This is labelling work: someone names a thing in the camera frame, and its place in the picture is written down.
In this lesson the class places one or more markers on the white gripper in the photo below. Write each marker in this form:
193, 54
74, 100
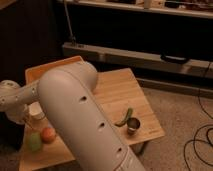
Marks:
18, 114

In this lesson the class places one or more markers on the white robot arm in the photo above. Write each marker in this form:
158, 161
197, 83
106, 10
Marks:
65, 96

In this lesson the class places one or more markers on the white round container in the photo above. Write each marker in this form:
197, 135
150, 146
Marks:
36, 111

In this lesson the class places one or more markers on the green pear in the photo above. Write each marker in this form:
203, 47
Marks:
34, 142

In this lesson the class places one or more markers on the grey metal pole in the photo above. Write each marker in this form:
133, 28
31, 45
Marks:
71, 35

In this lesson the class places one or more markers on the wooden table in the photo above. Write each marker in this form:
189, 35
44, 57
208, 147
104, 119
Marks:
116, 91

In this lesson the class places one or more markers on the small metal cup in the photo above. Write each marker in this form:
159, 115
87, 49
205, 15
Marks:
133, 124

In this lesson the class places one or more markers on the background shelf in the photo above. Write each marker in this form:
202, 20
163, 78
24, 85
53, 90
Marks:
147, 7

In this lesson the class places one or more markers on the long metal rail case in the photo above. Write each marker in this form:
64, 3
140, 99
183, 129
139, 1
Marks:
138, 59

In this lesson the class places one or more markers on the black handle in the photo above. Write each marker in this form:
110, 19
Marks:
174, 59

